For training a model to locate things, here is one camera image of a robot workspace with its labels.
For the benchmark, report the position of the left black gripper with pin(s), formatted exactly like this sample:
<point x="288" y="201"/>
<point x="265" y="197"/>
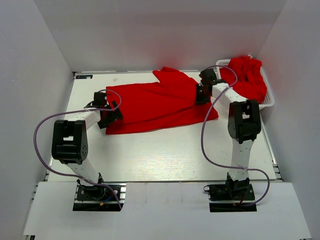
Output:
<point x="116" y="115"/>

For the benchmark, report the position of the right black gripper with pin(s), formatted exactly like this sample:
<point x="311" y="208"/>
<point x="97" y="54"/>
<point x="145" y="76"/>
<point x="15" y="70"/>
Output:
<point x="198" y="99"/>

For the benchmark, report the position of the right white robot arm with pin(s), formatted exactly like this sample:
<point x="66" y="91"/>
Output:
<point x="244" y="123"/>

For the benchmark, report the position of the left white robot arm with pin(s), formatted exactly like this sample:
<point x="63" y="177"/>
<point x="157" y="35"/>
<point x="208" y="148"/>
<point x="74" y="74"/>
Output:
<point x="70" y="143"/>

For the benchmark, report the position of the red t-shirt pile in basket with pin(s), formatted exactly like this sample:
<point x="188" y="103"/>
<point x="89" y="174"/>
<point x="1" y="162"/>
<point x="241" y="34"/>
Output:
<point x="250" y="82"/>

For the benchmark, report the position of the dark blue table label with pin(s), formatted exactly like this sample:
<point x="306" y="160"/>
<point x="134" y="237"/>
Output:
<point x="86" y="76"/>

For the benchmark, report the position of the white plastic laundry basket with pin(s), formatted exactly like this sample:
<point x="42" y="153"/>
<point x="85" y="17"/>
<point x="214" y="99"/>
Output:
<point x="269" y="100"/>

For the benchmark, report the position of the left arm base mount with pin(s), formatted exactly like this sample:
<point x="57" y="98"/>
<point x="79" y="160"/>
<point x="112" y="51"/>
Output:
<point x="99" y="199"/>

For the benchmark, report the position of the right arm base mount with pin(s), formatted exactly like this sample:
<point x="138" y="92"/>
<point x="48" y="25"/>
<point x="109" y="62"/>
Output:
<point x="221" y="201"/>

